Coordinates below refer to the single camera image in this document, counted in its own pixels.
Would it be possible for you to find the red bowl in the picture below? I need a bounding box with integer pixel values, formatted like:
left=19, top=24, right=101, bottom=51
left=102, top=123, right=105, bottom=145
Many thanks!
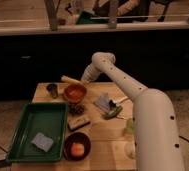
left=63, top=84, right=87, bottom=103

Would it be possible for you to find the white cup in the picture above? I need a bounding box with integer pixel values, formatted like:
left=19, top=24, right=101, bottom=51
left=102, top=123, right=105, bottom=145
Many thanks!
left=125, top=142, right=135, bottom=159

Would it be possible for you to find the dark brown bowl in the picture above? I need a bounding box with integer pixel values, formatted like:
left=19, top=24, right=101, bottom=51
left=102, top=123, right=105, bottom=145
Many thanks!
left=64, top=132, right=91, bottom=161

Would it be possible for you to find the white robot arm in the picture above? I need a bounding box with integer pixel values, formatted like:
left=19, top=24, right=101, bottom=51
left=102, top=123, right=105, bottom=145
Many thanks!
left=81, top=52, right=185, bottom=171

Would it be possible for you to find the pine cone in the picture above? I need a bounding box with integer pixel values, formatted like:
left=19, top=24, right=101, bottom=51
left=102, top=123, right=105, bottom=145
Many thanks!
left=69, top=104, right=85, bottom=115

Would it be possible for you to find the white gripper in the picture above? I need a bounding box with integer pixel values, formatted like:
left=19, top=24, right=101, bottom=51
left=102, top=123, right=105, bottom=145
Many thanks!
left=81, top=64, right=99, bottom=83

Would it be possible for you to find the dark metal cup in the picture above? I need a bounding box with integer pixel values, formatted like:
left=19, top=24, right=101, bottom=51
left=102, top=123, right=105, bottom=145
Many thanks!
left=46, top=83, right=58, bottom=99

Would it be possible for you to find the white plastic spoon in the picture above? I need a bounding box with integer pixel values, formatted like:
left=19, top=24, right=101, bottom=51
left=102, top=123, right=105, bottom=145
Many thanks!
left=109, top=96, right=128, bottom=106

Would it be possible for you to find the orange fruit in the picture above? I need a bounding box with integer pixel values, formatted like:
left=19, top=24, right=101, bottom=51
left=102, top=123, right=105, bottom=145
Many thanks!
left=71, top=143, right=85, bottom=157

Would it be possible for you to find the green plastic tray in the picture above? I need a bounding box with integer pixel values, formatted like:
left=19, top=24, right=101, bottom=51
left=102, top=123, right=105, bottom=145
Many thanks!
left=6, top=102, right=68, bottom=163

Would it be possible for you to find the green vegetable toy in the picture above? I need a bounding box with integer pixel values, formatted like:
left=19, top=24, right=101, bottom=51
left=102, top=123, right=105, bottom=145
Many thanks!
left=102, top=106, right=123, bottom=120

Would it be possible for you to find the green plastic cup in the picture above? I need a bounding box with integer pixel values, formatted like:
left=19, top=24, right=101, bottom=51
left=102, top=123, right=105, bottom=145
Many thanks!
left=125, top=118, right=134, bottom=134

